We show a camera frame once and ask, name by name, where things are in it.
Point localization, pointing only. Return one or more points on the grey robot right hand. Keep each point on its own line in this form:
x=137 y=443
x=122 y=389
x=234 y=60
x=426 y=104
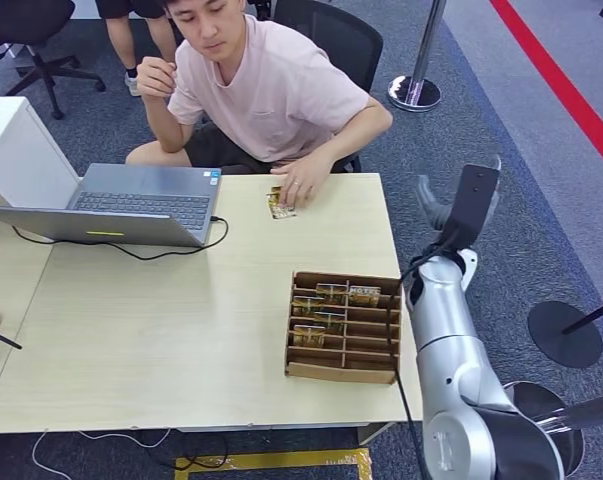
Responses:
x=434 y=213

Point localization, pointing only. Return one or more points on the person's right hand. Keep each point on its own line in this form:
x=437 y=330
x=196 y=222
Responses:
x=154 y=78

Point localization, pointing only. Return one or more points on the black swivel office chair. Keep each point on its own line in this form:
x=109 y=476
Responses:
x=31 y=26

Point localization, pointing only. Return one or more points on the person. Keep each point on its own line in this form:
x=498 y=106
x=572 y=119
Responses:
x=276 y=93

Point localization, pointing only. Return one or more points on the grey laptop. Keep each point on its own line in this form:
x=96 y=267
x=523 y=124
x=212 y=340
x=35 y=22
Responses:
x=141 y=199

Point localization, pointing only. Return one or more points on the black base stanchion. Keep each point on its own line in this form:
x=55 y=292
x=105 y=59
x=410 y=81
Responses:
x=565 y=334

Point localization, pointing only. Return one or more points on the yellow floor tape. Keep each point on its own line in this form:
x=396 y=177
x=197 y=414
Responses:
x=281 y=458

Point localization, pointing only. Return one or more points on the chrome stanchion post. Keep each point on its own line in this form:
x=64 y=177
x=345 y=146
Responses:
x=416 y=79

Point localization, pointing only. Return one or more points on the red floor tape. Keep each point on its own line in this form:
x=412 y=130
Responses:
x=558 y=83

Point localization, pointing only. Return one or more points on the person's left forearm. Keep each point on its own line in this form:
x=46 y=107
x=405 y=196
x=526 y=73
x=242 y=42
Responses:
x=356 y=136

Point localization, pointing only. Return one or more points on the person's left hand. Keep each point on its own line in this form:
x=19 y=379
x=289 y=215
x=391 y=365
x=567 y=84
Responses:
x=301 y=177

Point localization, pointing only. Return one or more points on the chrome stanchion with mirror base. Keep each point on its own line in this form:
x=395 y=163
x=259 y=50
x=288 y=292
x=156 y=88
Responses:
x=573 y=424

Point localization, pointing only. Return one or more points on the black mesh office chair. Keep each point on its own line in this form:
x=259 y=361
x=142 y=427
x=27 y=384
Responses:
x=345 y=40

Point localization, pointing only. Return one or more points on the white box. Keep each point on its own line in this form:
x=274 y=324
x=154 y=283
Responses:
x=21 y=152

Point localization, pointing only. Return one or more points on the black rod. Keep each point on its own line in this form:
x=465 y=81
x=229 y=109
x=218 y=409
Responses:
x=4 y=341

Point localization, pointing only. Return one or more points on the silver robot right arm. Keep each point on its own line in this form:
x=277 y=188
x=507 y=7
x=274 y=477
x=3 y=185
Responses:
x=451 y=358

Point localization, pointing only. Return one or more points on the cardboard card holder box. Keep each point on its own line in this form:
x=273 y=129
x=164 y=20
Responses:
x=331 y=372

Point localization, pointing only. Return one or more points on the white table leg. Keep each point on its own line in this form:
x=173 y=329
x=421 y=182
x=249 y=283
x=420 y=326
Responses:
x=373 y=432

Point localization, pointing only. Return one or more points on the gold hotel key card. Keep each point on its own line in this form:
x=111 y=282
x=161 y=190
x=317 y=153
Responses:
x=331 y=294
x=330 y=322
x=308 y=336
x=274 y=194
x=281 y=212
x=307 y=306

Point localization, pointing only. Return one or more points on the standing person's legs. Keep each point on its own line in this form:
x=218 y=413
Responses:
x=124 y=40

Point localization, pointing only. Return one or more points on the person's right forearm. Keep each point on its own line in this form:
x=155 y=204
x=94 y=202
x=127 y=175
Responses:
x=168 y=126

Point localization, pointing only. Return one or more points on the gold card with HOTEL print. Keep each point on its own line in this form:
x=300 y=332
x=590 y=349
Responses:
x=364 y=296

